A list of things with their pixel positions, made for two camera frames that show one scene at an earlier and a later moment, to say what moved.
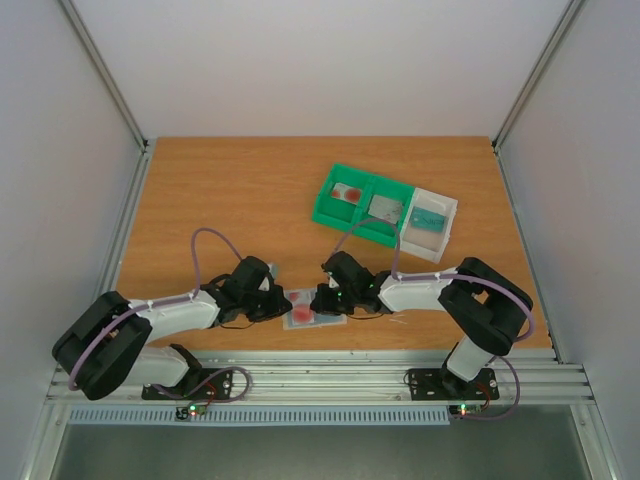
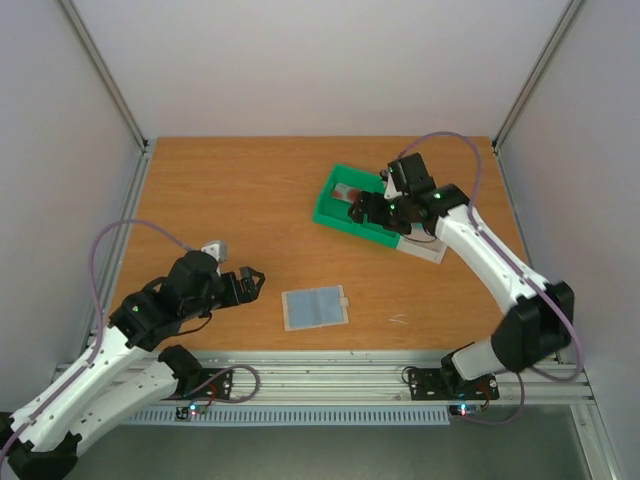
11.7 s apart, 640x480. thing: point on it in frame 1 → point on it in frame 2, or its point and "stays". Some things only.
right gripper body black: [324, 300] → [373, 209]
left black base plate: [212, 384] stays
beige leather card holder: [301, 315] stays
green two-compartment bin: [370, 206] stays
